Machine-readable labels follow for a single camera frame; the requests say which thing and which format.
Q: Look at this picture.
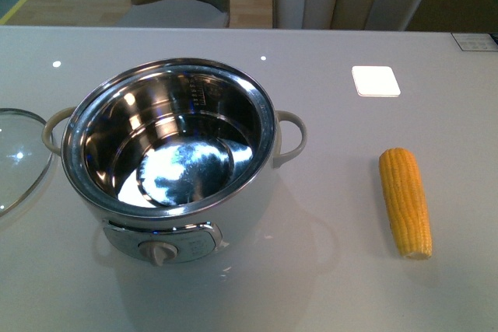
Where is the black label sticker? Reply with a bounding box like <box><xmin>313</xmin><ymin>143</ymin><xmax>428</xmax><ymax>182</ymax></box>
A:
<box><xmin>451</xmin><ymin>33</ymin><xmax>498</xmax><ymax>52</ymax></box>

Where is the yellow corn cob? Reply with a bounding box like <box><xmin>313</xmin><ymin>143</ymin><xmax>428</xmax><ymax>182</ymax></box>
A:
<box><xmin>379</xmin><ymin>148</ymin><xmax>433</xmax><ymax>260</ymax></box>

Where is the glass pot lid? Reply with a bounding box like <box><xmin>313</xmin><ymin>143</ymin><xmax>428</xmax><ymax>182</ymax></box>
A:
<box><xmin>1</xmin><ymin>108</ymin><xmax>53</xmax><ymax>217</ymax></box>

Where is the white electric cooking pot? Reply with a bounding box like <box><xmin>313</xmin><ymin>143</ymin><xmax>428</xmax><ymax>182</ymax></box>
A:
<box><xmin>42</xmin><ymin>58</ymin><xmax>307</xmax><ymax>266</ymax></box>

